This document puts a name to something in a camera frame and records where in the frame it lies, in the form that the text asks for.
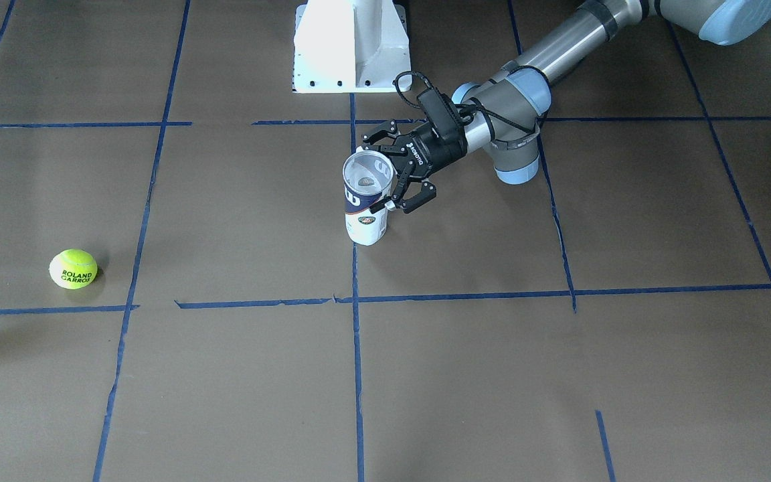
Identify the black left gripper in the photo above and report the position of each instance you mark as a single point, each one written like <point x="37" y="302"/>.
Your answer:
<point x="436" y="152"/>

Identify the clear tennis ball can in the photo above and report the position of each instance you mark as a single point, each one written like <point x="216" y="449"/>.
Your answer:
<point x="367" y="177"/>

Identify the tennis ball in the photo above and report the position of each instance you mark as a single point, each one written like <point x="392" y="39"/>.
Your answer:
<point x="73" y="269"/>

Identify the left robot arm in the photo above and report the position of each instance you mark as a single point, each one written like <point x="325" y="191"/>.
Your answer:
<point x="501" y="116"/>

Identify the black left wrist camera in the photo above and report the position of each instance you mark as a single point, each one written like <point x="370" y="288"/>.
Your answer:
<point x="442" y="115"/>

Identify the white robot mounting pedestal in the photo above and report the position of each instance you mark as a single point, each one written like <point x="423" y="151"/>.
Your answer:
<point x="351" y="46"/>

